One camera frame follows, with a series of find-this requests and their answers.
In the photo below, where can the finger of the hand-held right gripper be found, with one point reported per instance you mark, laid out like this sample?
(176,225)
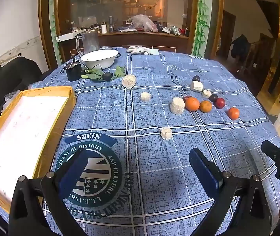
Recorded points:
(274,153)

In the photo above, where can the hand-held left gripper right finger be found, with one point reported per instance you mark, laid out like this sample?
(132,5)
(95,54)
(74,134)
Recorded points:
(204,170)

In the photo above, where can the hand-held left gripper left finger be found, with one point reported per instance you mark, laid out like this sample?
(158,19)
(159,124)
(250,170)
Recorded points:
(73,170)

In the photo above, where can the small round foam piece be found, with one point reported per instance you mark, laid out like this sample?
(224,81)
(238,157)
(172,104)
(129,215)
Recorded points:
(145,96)
(166,133)

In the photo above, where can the orange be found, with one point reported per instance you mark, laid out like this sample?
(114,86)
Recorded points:
(192,104)
(205,106)
(233,113)

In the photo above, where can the yellow cardboard box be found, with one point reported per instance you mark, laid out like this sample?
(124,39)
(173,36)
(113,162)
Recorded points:
(19,127)

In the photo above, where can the red apple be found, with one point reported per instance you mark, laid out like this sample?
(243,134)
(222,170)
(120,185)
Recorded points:
(220,103)

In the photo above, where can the tall foam cylinder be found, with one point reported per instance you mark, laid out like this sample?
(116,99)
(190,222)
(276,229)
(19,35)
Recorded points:
(177,105)

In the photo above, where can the dark plum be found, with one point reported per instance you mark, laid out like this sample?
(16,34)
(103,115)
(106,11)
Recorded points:
(197,78)
(213,97)

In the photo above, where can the small red fruit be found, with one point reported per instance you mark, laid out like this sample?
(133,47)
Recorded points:
(186,98)

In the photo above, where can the blue plaid tablecloth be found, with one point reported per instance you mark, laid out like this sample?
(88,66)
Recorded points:
(154,152)

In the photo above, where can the small foam disc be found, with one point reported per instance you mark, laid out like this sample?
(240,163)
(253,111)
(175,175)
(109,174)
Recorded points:
(206,93)

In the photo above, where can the white foam block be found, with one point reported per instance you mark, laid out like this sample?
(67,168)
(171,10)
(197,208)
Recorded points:
(196,86)

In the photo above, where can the clear plastic wrap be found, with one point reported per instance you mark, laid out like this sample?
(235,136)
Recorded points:
(11,97)

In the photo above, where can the small black device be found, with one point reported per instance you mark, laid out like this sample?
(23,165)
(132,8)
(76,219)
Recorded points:
(73,73)

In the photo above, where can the green leaf bunch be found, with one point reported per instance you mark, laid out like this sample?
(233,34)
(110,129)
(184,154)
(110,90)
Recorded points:
(90,73)

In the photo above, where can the black power adapter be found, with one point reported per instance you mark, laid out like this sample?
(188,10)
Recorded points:
(107,76)

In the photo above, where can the large round foam piece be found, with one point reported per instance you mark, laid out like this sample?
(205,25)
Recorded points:
(129,81)

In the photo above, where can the hanging dark jacket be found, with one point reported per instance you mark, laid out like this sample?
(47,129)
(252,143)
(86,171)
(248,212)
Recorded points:
(240,46)

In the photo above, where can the white enamel basin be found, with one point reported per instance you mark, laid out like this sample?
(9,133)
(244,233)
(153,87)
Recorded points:
(100,61)

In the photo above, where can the pale green cloth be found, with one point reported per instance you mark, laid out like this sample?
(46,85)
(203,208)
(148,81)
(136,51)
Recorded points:
(154,51)

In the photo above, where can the glass pitcher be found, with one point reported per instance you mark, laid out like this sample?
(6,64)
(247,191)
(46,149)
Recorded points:
(89,40)

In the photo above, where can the white flat box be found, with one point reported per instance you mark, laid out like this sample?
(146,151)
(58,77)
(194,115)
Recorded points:
(68,36)

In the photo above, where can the white work gloves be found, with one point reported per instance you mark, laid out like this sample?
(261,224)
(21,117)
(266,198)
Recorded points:
(137,50)

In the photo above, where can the green book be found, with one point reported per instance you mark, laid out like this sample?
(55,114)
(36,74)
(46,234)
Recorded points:
(175,30)

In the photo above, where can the wooden sideboard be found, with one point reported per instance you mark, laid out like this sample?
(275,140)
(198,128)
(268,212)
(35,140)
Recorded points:
(142,40)

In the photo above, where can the white cup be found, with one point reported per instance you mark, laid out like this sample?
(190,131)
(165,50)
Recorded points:
(103,28)

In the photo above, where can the metal bottle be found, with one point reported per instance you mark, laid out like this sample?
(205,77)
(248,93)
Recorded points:
(111,24)

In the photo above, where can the bamboo painted panel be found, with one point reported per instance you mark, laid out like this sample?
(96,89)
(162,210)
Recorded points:
(202,17)

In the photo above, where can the translucent plastic bag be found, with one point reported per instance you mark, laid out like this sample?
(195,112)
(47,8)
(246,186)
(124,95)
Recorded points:
(142,22)

